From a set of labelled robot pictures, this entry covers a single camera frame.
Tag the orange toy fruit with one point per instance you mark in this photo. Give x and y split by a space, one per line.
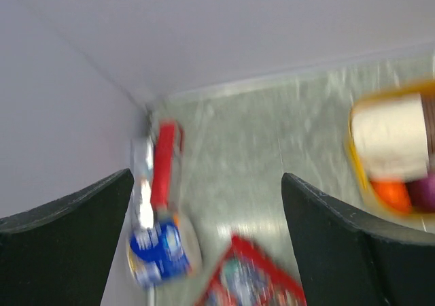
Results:
394 194

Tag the blue white can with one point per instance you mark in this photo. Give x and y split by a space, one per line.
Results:
168 250

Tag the red snack bag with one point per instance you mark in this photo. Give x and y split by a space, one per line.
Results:
245 275

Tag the pink toy onion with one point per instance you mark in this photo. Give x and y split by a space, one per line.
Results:
421 193

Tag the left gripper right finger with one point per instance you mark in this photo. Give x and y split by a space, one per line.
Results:
346 256

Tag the yellow plastic bin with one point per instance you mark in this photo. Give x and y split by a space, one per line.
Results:
369 196

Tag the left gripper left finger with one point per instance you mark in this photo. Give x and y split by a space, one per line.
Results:
60 253

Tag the red silver box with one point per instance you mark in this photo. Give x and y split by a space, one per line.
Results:
156 165

